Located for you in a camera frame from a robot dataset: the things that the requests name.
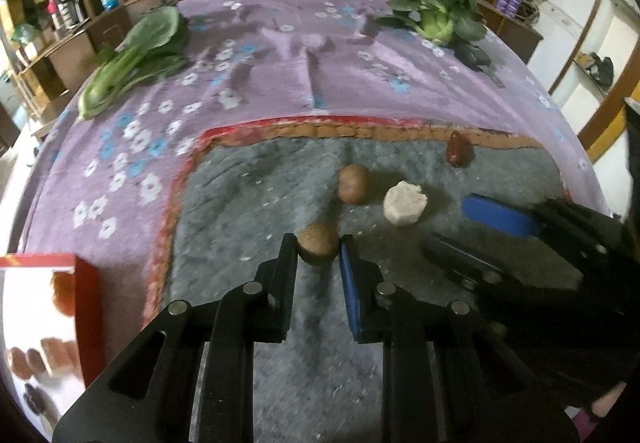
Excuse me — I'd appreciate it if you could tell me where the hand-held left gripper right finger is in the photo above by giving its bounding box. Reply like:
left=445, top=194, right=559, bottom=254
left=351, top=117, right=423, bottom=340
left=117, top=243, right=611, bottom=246
left=339, top=235, right=581, bottom=443

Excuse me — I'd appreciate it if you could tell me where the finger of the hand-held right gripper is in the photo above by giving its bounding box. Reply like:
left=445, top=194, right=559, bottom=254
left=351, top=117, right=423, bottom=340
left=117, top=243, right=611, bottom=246
left=422, top=232, right=621, bottom=324
left=461, top=194, right=626, bottom=274

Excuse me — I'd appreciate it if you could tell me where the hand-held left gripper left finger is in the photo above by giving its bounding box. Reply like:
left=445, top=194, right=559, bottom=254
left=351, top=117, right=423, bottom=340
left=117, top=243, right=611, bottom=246
left=52, top=233, right=300, bottom=443

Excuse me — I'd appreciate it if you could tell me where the brown longan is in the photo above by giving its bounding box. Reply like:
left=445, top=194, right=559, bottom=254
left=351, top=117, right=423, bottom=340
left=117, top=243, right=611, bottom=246
left=336, top=164, right=372, bottom=204
left=296, top=223, right=340, bottom=268

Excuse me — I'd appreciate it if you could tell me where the white sugarcane chunk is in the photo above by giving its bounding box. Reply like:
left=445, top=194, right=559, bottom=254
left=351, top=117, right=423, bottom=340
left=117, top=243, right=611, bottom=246
left=383, top=181, right=429, bottom=226

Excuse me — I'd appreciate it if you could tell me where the red tray with white base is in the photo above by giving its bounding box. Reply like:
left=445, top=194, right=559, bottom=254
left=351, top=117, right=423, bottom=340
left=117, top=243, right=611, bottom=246
left=0, top=253, right=106, bottom=439

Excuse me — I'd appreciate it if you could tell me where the red date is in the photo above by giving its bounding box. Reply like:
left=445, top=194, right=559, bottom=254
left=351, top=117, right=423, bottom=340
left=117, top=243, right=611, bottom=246
left=445, top=130, right=473, bottom=168

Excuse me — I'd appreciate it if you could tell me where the grey mat with red border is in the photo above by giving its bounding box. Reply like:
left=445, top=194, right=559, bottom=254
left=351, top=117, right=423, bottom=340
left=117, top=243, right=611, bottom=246
left=142, top=116, right=613, bottom=443

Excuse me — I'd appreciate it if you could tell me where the small black object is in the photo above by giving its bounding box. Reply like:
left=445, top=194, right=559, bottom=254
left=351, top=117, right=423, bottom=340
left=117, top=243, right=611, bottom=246
left=457, top=43, right=506, bottom=86

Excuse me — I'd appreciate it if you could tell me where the dark bundle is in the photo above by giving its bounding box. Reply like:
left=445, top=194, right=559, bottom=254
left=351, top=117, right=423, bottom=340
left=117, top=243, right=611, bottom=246
left=575, top=50, right=616, bottom=89

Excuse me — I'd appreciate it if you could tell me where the wooden nightstand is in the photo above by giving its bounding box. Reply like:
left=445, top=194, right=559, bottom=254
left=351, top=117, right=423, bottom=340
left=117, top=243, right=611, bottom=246
left=480, top=0, right=545, bottom=64

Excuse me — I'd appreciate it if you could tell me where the green bok choy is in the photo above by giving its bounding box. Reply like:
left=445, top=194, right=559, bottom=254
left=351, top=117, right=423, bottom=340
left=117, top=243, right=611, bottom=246
left=76, top=6, right=193, bottom=121
left=377, top=0, right=488, bottom=46

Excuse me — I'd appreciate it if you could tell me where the orange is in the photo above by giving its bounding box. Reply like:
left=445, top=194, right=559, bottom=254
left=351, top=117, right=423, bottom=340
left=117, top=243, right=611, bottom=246
left=50, top=270, right=78, bottom=319

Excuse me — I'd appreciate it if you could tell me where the purple floral blanket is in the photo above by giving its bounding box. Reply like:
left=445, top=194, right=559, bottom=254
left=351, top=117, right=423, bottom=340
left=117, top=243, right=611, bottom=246
left=22, top=0, right=616, bottom=324

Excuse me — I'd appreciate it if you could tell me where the wooden cabinet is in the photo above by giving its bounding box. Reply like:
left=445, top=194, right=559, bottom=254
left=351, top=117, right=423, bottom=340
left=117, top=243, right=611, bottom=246
left=10, top=8, right=131, bottom=124

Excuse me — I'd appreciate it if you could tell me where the silver and black thermos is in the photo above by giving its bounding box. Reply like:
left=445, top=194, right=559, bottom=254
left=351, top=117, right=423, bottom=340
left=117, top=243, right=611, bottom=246
left=54, top=0, right=83, bottom=29

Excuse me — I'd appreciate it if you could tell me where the green bag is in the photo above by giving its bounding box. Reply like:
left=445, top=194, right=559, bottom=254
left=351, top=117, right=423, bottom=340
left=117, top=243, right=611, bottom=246
left=11, top=20, right=41, bottom=46

